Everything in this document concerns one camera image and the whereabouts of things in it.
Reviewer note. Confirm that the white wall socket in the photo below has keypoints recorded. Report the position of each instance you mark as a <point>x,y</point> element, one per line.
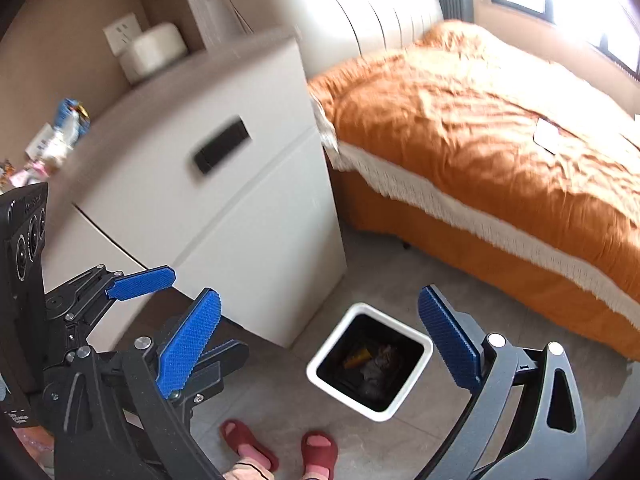
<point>120,35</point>

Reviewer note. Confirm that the person's left foot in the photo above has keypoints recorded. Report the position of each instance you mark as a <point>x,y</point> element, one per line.
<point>247,470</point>

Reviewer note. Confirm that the person's right foot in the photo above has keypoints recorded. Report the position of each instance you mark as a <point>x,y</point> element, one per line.
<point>316,470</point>

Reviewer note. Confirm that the bed with orange cover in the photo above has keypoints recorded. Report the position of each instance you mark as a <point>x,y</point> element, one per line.
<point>475,135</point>

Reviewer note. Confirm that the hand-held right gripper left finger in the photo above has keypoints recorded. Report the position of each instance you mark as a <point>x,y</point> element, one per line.
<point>190,340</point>

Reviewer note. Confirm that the red slipper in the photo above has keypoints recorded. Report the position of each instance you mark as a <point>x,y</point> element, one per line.
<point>320,447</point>
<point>245,440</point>

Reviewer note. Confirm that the white trash bin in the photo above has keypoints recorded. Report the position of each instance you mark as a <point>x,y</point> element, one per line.
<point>332,335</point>

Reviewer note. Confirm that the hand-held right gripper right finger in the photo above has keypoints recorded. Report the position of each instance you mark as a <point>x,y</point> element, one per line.
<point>450,345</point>

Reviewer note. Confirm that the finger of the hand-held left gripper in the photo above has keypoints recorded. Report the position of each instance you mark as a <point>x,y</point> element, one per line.
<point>230,355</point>
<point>142,282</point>

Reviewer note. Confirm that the person's foot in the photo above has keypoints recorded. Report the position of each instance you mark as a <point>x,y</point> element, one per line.
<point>316,470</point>
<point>247,470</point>

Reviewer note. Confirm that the blue white snack packet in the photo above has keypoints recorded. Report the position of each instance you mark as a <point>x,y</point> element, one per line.
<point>70,120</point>

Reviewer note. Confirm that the white drawer cabinet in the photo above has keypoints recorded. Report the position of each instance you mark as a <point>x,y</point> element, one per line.
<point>250,220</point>

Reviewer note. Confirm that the orange wrapper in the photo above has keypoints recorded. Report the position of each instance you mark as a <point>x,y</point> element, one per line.
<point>359,356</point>

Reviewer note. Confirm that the white flat card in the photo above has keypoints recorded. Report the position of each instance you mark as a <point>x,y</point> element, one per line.
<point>550,136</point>

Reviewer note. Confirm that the white tissue box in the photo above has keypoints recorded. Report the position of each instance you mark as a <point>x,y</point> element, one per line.
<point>150,52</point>

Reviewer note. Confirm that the pink snack packet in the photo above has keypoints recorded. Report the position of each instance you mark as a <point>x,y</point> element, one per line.
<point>22,176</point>

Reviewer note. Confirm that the crumpled grey wrapper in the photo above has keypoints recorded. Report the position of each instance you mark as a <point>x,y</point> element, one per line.
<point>380,367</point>

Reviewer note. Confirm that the white padded headboard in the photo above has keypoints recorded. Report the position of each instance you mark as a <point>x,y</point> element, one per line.
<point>370,10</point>

